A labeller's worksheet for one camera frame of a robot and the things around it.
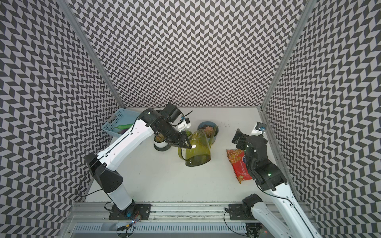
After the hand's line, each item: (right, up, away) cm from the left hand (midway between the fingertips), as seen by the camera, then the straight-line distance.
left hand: (186, 148), depth 69 cm
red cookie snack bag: (+30, -10, +20) cm, 37 cm away
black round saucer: (-17, -5, +23) cm, 28 cm away
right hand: (+29, +6, 0) cm, 29 cm away
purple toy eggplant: (-48, +5, +33) cm, 58 cm away
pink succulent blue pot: (+14, +7, +22) cm, 27 cm away
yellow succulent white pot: (-18, 0, +22) cm, 28 cm away
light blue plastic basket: (-53, +16, +42) cm, 69 cm away
